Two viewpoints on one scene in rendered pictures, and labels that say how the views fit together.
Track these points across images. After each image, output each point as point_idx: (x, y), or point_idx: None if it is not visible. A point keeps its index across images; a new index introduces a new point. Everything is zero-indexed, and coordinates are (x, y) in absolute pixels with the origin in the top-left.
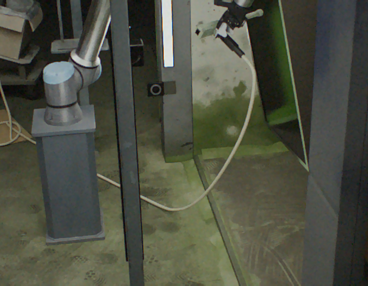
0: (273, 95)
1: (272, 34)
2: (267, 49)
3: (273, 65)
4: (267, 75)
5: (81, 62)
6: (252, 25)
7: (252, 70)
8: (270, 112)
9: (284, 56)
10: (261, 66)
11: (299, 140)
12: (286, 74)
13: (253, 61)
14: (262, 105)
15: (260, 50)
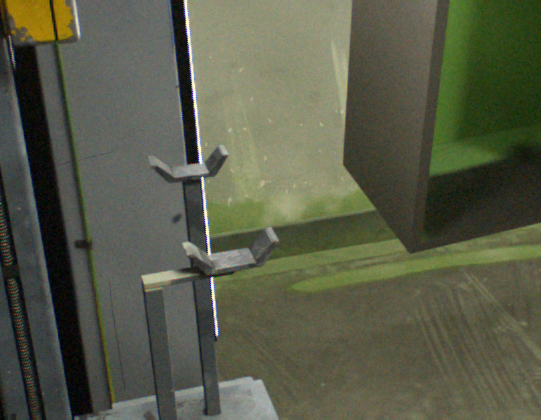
0: (399, 177)
1: (400, 16)
2: (406, 58)
3: (399, 100)
4: (407, 128)
5: None
6: (428, 1)
7: None
8: (402, 220)
9: (385, 69)
10: (414, 108)
11: (511, 203)
12: (383, 115)
13: (433, 97)
14: (421, 205)
15: (416, 65)
